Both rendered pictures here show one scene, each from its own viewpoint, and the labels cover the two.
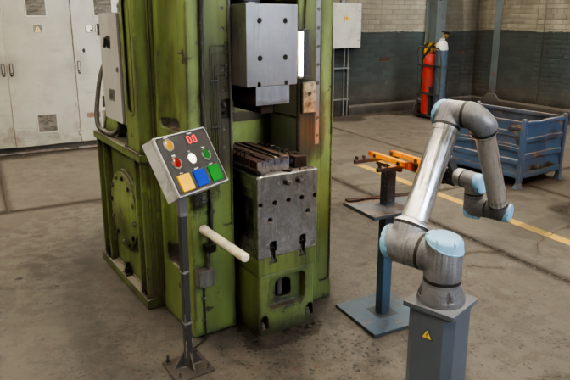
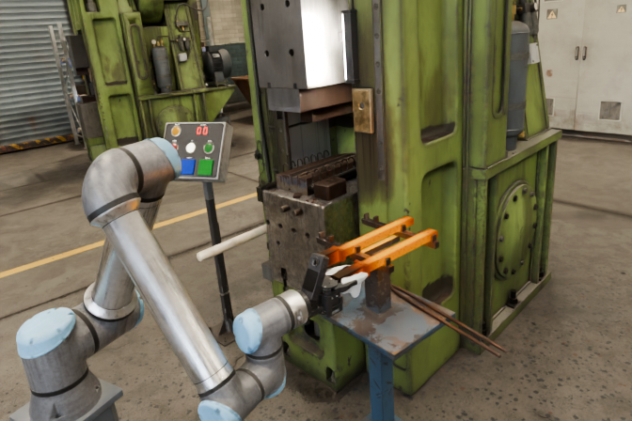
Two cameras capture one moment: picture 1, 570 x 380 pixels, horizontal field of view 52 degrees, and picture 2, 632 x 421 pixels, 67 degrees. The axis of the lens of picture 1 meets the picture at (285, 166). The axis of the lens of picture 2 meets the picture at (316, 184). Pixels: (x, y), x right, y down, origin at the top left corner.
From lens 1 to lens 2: 328 cm
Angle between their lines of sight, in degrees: 75
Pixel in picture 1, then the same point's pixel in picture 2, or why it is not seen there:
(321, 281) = (397, 368)
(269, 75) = (277, 75)
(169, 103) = not seen: hidden behind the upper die
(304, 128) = (363, 153)
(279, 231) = (288, 260)
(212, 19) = not seen: hidden behind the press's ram
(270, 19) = (271, 3)
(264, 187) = (269, 204)
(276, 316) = (296, 352)
